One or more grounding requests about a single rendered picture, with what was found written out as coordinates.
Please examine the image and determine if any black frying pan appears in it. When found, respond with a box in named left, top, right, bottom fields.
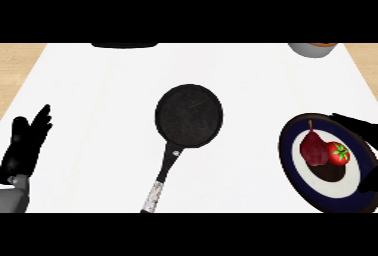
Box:
left=141, top=83, right=225, bottom=214

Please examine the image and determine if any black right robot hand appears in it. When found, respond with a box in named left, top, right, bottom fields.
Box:
left=328, top=112, right=378, bottom=194

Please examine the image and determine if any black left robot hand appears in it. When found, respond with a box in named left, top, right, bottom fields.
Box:
left=0, top=103, right=55, bottom=186

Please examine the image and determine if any grey cup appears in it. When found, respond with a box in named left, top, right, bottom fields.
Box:
left=287, top=42, right=340, bottom=59

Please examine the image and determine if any black flat object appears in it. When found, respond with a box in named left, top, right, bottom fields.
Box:
left=91, top=42, right=160, bottom=50

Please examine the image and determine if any dark red pear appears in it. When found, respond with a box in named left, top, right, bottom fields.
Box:
left=299, top=119, right=331, bottom=168

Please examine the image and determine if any red tomato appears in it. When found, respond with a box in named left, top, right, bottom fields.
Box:
left=325, top=141, right=352, bottom=167

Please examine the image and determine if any blue and white plate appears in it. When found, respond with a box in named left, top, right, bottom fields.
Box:
left=278, top=112, right=378, bottom=214

